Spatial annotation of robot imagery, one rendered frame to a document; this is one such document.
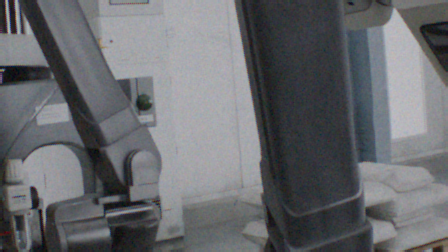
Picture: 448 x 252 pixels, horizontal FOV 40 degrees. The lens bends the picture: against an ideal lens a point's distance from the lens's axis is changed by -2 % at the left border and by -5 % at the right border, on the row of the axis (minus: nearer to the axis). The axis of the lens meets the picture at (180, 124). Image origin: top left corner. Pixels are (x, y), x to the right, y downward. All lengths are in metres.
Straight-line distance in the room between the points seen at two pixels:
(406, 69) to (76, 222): 6.98
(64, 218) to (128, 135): 0.11
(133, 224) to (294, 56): 0.40
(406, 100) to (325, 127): 7.17
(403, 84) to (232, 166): 2.47
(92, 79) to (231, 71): 5.32
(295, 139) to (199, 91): 5.44
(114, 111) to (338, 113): 0.36
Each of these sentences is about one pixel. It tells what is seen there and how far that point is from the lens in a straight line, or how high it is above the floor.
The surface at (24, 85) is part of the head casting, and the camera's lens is 1.04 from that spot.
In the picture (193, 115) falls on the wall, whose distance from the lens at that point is 5.77.
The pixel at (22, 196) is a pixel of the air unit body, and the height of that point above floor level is 1.16.
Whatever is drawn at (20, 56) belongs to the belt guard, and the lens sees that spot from 1.05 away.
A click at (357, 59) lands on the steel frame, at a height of 1.41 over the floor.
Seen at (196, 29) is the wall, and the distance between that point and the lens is 5.84.
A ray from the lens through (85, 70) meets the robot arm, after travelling 0.69.
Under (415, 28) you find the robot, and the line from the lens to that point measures 0.82.
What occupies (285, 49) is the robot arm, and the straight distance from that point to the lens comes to 0.34.
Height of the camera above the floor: 1.31
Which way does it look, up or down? 4 degrees down
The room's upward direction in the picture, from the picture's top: 5 degrees counter-clockwise
